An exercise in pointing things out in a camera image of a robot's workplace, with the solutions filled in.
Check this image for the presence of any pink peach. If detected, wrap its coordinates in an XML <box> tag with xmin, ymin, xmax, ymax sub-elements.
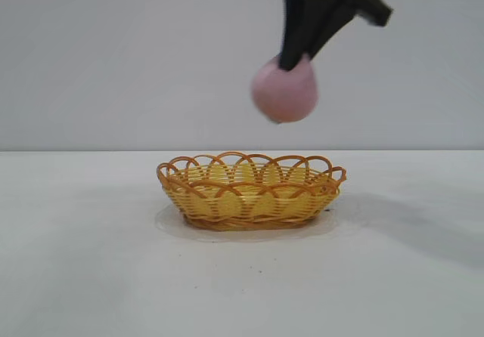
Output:
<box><xmin>250</xmin><ymin>54</ymin><xmax>321</xmax><ymax>125</ymax></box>

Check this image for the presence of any yellow woven wicker basket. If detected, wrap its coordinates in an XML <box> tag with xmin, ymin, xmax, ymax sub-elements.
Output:
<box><xmin>155</xmin><ymin>150</ymin><xmax>348</xmax><ymax>233</ymax></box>

